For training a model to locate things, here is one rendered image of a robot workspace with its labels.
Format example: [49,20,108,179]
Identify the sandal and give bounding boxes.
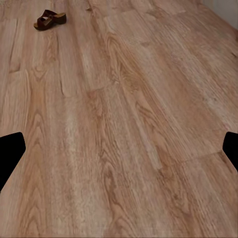
[33,9,67,31]

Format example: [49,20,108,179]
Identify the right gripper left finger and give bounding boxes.
[0,132,26,191]

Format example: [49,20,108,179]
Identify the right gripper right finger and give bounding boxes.
[223,132,238,171]

